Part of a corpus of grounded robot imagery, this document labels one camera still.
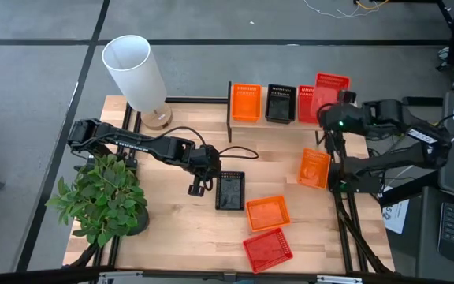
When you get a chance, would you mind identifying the white paper sheet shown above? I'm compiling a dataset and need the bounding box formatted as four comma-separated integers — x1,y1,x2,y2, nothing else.
382,196,410,234

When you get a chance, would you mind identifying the white shade table lamp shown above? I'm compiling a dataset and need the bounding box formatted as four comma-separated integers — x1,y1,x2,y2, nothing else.
101,34,173,131

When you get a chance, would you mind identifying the black plastic basket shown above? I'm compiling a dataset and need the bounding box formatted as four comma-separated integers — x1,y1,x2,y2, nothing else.
265,83,298,125
214,170,247,211

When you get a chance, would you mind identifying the black aluminium frame beam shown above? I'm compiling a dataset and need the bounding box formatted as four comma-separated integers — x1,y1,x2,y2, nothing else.
0,266,454,284

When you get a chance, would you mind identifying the silver metal bracket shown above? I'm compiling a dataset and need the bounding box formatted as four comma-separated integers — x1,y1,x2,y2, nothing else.
316,275,364,284
99,271,143,284

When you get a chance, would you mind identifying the black diagonal frame brace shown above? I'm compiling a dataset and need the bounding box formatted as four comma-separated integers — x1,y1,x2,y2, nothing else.
339,204,393,274

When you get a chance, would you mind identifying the red plastic basket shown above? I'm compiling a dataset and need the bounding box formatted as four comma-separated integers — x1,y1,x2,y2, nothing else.
297,84,319,125
241,227,294,275
310,71,352,119

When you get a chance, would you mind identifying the black aluminium frame rail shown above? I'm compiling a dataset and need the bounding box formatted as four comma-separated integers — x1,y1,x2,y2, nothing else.
344,192,364,274
329,99,350,274
88,102,133,271
166,96,230,104

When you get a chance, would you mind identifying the black desk foot bar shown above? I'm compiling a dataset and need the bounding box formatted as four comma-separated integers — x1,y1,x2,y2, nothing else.
402,96,445,107

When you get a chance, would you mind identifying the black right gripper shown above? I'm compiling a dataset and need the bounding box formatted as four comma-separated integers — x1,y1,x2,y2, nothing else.
316,89,366,135

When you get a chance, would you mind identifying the orange plastic basket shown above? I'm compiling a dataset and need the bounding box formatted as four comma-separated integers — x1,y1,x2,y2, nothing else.
231,82,262,123
245,194,292,233
296,148,333,191

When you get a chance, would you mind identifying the green potted plant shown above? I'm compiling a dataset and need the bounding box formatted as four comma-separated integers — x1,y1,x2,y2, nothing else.
45,153,151,249

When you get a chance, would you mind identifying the thin white floor cable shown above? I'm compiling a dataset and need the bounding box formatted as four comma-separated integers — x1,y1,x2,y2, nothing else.
303,0,370,20

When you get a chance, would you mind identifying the yellow floor cable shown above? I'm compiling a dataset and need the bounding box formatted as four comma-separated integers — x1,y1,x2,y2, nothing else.
355,0,390,11

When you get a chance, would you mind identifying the wooden shelf with black legs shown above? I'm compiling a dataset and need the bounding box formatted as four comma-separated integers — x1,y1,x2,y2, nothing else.
226,80,335,146

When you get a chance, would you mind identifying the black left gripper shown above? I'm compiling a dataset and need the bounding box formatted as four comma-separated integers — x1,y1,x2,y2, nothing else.
187,144,223,197

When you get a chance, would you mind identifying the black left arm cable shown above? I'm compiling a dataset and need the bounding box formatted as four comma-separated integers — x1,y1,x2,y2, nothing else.
147,125,260,161

